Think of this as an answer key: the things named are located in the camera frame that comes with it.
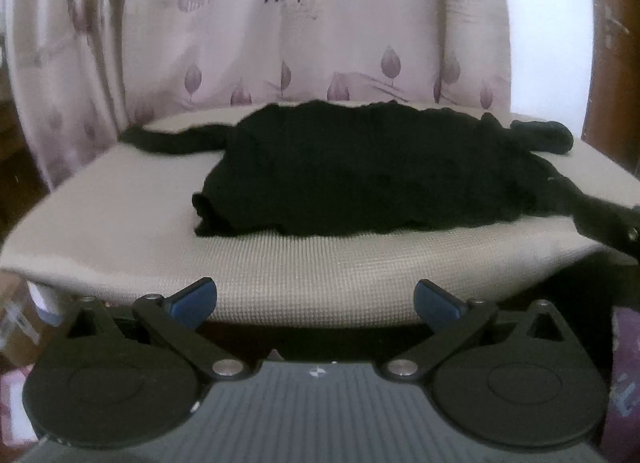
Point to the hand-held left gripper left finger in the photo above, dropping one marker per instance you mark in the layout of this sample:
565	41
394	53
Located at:
192	302

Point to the brown wooden door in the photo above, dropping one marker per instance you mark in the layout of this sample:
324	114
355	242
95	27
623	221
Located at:
612	53

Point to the black knitted garment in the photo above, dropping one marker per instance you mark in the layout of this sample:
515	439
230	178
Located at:
360	168

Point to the brown wooden furniture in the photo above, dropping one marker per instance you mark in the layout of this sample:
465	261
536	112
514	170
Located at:
17	168

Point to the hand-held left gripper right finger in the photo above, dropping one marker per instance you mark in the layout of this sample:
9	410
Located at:
436	305

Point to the cardboard box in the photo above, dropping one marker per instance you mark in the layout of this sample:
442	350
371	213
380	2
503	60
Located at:
20	328

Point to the leaf print curtain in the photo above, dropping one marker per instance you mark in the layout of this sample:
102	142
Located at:
250	43

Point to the purple printed cloth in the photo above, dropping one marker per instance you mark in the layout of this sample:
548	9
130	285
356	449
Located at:
624	383

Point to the beige mesh pad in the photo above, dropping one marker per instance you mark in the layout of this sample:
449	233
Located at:
300	273

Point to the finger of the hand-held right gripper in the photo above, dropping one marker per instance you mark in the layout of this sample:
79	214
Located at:
602	223

